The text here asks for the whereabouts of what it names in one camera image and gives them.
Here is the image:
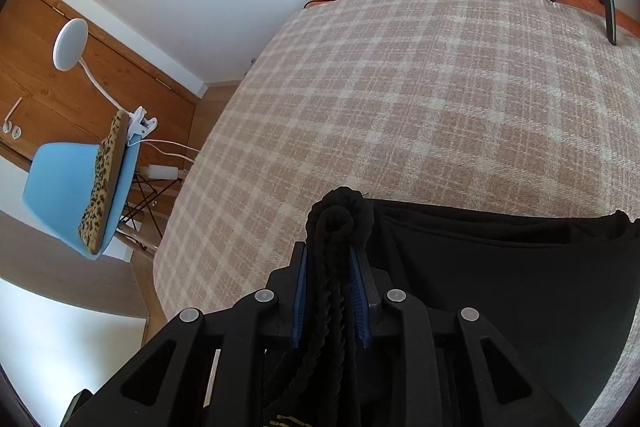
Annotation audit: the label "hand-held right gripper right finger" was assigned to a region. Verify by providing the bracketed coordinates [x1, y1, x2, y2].
[347, 244, 585, 427]

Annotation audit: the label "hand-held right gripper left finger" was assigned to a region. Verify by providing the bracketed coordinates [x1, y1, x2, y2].
[60, 241, 312, 427]

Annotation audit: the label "black pants with yellow stripes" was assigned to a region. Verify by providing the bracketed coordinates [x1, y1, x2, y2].
[260, 187, 640, 427]

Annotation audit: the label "white power adapter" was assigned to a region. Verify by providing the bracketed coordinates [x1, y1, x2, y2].
[142, 163, 184, 182]

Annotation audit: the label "beige plaid blanket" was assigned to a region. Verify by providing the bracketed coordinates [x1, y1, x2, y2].
[142, 0, 640, 427]

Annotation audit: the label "leopard print cushion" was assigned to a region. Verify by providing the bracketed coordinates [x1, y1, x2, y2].
[77, 109, 132, 256]

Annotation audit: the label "light blue chair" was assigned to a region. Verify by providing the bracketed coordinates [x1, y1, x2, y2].
[22, 141, 177, 261]

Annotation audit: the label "wooden door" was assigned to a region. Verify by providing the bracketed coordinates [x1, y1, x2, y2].
[0, 0, 207, 174]

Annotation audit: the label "white clip lamp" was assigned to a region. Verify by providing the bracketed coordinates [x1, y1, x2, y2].
[53, 18, 159, 146]

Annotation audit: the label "white cable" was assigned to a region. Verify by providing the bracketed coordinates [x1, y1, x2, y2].
[142, 138, 202, 168]

